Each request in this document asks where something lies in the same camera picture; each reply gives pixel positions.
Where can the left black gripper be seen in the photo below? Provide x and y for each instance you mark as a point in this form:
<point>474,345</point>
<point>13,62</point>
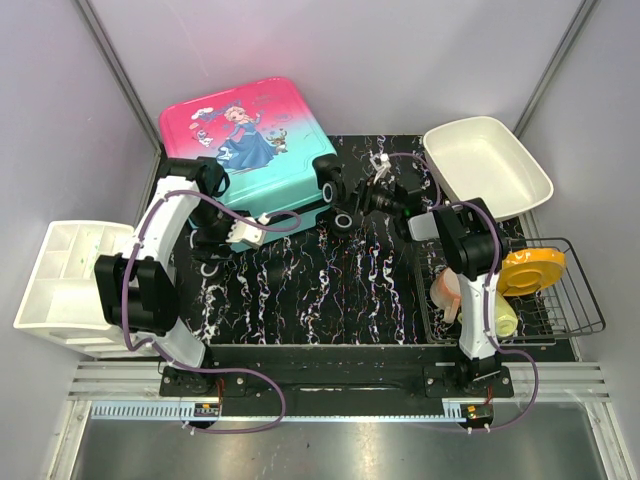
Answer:
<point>204,245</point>

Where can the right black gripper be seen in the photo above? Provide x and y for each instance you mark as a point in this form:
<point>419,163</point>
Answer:
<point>358,200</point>

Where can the pink and teal kids suitcase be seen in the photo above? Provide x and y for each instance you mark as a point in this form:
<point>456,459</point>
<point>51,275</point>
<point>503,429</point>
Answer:
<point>267,156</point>

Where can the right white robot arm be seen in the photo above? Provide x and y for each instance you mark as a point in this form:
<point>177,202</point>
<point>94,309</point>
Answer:
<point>469,238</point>

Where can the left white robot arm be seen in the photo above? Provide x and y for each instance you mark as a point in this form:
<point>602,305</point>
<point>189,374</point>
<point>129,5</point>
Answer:
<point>136,288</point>

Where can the black marble pattern mat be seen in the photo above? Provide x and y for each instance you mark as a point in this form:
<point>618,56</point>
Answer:
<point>315,287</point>

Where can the pink cup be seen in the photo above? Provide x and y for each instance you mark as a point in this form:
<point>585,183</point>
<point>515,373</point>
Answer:
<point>445,294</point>

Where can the white plastic tray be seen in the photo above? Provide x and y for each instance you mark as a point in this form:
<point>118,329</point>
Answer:
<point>479,157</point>

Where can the white drawer organizer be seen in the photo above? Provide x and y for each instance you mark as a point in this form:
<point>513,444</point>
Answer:
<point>61,302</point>

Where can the orange-yellow plate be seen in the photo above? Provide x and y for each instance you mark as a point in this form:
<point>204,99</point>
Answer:
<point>530,270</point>

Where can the yellow-green mug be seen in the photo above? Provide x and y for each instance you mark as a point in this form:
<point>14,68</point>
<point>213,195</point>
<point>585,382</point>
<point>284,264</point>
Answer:
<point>506,320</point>

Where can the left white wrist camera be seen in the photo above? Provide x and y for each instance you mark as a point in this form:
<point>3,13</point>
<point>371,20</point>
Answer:
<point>249,232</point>

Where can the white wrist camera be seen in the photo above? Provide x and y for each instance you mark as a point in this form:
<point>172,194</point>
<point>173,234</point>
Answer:
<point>249,232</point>
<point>381,165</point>

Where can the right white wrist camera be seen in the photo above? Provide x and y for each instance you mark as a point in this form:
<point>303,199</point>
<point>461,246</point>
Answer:
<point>381,165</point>

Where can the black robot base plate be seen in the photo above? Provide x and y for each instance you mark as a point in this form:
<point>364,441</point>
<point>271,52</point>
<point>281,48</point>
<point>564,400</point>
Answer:
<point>431,371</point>

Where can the aluminium rail frame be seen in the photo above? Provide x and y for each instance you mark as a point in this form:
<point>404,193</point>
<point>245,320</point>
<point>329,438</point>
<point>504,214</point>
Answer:
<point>143,390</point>

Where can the black wire dish rack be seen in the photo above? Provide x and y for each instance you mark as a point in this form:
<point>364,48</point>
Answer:
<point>565,309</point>

